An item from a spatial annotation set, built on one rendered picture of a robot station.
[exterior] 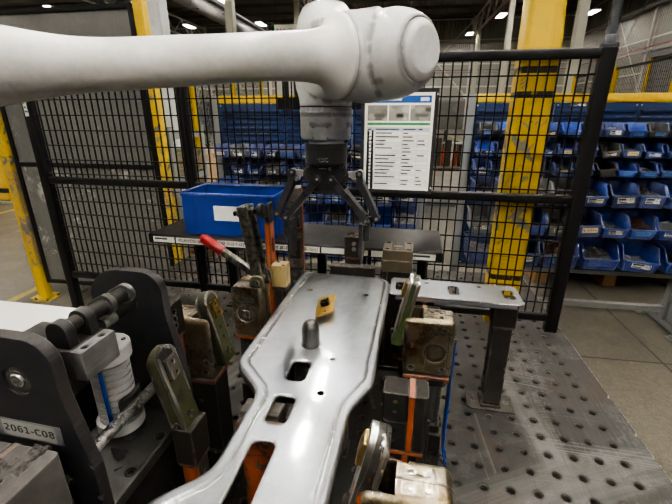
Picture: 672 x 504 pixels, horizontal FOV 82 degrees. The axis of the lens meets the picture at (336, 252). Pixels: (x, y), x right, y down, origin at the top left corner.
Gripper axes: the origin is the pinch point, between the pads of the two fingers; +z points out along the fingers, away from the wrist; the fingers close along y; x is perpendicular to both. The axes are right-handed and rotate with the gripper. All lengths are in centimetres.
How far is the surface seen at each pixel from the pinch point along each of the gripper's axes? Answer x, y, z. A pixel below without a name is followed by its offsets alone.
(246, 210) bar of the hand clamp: -1.6, -15.4, -7.4
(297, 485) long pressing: -39.7, 5.8, 13.5
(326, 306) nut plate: -1.0, 0.2, 11.9
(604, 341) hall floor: 178, 142, 113
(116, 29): 160, -164, -72
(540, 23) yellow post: 58, 46, -48
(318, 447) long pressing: -34.2, 6.8, 13.5
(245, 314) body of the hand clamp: -2.7, -16.9, 14.7
